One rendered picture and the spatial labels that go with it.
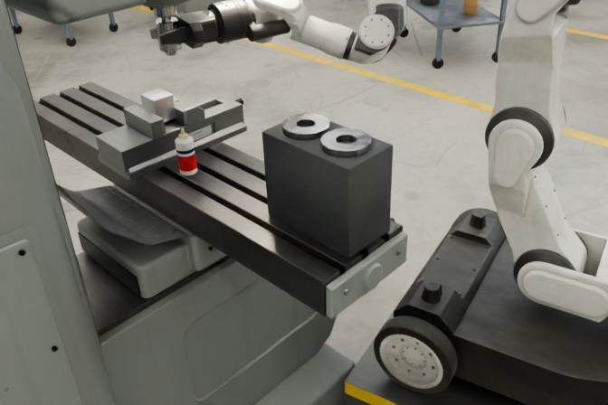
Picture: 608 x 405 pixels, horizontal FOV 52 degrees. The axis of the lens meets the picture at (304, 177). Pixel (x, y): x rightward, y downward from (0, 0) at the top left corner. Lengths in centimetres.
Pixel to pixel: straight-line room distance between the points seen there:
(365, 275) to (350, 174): 21
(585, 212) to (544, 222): 165
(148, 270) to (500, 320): 83
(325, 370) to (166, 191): 82
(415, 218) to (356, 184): 187
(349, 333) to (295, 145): 131
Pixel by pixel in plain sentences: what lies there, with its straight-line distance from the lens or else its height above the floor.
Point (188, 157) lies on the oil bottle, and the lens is 141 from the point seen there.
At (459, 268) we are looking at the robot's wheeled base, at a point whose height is 59.
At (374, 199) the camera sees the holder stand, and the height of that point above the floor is 103.
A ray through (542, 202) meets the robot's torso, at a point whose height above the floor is 87.
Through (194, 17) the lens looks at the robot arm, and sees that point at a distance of 140.
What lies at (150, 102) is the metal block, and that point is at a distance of 149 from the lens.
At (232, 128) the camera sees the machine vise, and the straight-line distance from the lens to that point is 159.
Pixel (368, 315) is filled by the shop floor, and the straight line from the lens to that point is 240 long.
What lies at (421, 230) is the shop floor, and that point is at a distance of 285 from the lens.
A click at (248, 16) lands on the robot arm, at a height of 125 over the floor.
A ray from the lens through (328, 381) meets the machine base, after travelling 191.
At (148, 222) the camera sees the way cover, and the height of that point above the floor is 87.
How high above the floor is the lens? 163
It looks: 30 degrees down
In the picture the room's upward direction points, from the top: 2 degrees counter-clockwise
